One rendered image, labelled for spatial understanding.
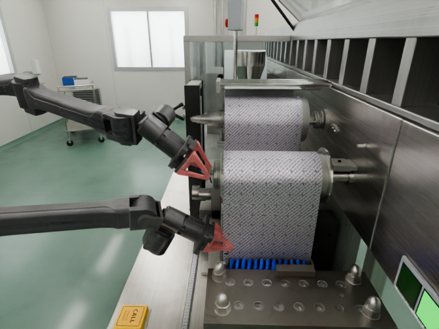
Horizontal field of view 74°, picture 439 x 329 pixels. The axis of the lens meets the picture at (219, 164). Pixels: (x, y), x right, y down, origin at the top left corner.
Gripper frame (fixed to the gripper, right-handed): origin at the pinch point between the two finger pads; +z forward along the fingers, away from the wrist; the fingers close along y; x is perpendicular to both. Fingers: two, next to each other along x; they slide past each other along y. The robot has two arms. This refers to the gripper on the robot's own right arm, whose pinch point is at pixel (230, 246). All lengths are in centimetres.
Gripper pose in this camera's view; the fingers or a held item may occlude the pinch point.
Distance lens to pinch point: 80.1
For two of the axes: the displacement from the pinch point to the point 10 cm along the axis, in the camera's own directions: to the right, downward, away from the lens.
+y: -0.3, 4.0, -9.2
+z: 8.7, 4.6, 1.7
